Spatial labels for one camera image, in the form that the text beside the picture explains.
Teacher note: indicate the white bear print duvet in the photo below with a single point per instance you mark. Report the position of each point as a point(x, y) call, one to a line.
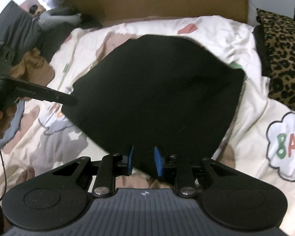
point(260, 141)

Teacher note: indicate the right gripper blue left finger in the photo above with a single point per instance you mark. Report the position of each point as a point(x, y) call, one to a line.
point(130, 162)

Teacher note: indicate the small teddy bear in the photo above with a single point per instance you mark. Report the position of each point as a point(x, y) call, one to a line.
point(36, 10)

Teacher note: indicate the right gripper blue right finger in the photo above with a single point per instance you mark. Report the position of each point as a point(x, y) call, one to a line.
point(158, 159)

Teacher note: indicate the dark green pillow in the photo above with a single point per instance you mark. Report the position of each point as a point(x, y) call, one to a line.
point(21, 33)

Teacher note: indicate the person's left hand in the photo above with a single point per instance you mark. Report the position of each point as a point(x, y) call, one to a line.
point(6, 118)

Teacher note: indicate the brown garment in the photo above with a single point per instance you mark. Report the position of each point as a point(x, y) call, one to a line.
point(33, 68)

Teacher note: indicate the leopard print garment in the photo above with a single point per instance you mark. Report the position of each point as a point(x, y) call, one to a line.
point(275, 43)

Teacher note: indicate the light blue jeans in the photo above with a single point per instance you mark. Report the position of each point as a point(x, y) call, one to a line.
point(15, 124)

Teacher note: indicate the grey plush toy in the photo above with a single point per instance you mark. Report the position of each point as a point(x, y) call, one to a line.
point(53, 18)

